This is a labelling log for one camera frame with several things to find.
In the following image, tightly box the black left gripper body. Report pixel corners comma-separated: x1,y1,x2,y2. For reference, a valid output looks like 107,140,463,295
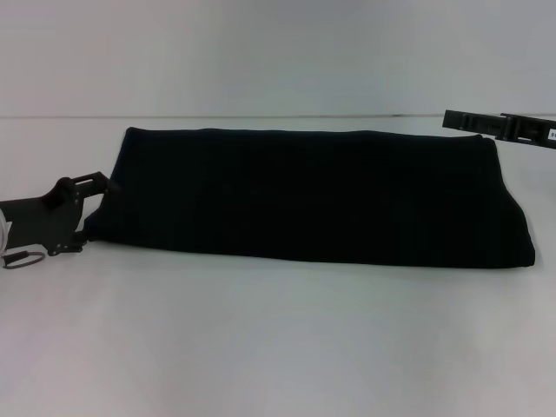
0,176,89,258

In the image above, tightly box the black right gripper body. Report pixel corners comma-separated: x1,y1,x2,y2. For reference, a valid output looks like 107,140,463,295
500,112,556,151

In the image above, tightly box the black shirt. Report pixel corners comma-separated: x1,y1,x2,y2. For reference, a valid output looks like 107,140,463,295
83,126,537,272

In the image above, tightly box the left gripper cable with plug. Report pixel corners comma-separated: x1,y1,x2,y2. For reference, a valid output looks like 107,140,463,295
2,250,46,271

